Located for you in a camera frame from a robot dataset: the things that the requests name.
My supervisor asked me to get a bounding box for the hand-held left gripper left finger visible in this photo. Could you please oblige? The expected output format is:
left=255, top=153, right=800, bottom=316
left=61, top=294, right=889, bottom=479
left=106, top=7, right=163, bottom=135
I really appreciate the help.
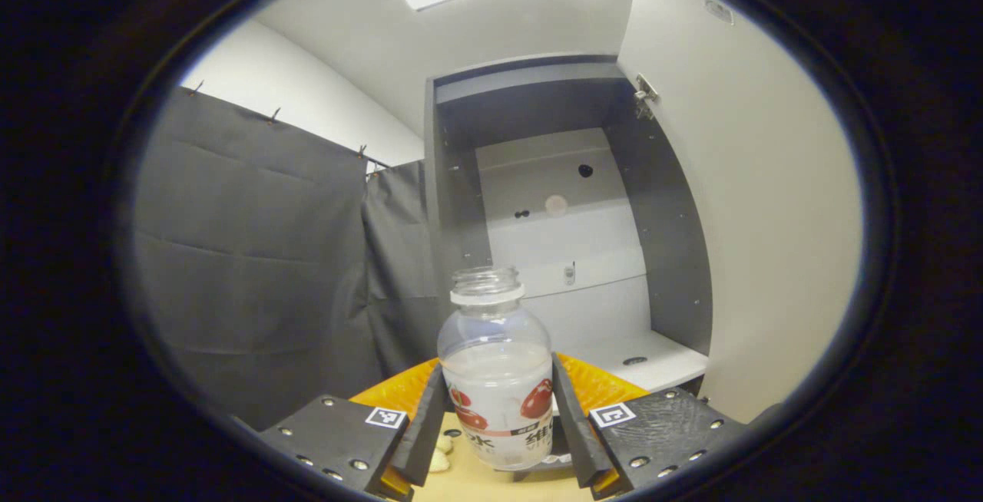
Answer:
left=257, top=360, right=450, bottom=501

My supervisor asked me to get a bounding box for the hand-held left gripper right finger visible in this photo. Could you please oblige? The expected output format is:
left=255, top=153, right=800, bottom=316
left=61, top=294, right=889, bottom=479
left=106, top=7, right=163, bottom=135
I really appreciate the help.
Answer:
left=551, top=352, right=750, bottom=499

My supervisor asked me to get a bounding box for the clear plastic bottle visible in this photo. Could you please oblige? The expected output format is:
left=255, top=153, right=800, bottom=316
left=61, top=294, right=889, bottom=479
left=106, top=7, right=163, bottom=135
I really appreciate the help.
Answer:
left=438, top=266, right=555, bottom=472

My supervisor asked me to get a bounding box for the grey cabinet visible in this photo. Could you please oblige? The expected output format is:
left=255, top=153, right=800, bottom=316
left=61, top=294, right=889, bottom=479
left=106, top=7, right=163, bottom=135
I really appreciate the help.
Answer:
left=422, top=53, right=715, bottom=481

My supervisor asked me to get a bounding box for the beige cabinet door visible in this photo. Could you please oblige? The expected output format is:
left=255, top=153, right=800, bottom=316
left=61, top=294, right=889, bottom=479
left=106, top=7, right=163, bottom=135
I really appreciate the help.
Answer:
left=617, top=0, right=864, bottom=424

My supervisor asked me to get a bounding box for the white cabinet shelf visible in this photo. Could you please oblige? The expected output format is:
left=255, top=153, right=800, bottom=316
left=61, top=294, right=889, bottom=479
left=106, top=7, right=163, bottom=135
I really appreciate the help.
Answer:
left=564, top=329, right=709, bottom=394

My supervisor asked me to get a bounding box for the metal door hinge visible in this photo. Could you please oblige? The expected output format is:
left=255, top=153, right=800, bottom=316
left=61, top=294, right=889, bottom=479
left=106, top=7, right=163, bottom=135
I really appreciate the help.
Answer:
left=634, top=74, right=660, bottom=121

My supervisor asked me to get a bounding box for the cream plush toy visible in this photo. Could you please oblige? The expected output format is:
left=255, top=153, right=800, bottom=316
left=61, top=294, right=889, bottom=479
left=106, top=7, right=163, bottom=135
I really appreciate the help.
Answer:
left=429, top=433, right=455, bottom=474

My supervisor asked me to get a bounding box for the black backdrop cloth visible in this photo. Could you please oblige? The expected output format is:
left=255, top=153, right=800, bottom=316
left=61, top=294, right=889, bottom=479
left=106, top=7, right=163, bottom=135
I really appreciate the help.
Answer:
left=361, top=159, right=446, bottom=380
left=132, top=86, right=385, bottom=432

